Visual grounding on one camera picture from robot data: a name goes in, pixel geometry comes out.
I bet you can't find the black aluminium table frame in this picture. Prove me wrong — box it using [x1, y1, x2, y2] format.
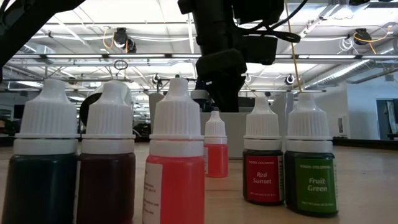
[0, 133, 398, 151]

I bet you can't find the small Red Sunset dye bottle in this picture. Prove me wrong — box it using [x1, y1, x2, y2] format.
[242, 96, 285, 206]

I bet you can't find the small dark red dye bottle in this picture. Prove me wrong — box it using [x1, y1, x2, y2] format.
[76, 80, 137, 224]

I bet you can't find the silver ceiling duct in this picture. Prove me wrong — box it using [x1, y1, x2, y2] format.
[303, 58, 398, 91]

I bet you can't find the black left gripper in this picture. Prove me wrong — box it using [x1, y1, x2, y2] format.
[194, 34, 248, 113]

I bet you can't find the yellow hanging cable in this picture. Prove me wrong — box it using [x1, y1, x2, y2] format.
[284, 0, 303, 93]

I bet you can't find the grey plastic bin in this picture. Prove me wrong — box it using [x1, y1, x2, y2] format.
[148, 92, 295, 160]

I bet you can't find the small Fruit Green dye bottle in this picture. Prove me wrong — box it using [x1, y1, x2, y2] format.
[284, 92, 340, 218]

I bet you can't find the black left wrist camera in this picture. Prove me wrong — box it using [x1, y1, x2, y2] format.
[241, 33, 279, 66]

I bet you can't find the white cylindrical container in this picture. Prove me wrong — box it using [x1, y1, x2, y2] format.
[79, 80, 133, 127]

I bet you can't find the small dark teal dye bottle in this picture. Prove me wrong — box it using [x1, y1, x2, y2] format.
[1, 78, 81, 224]

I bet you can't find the small orange-red dye bottle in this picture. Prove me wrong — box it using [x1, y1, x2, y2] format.
[142, 77, 206, 224]

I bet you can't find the small orange dye bottle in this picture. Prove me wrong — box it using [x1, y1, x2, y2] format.
[203, 111, 229, 179]

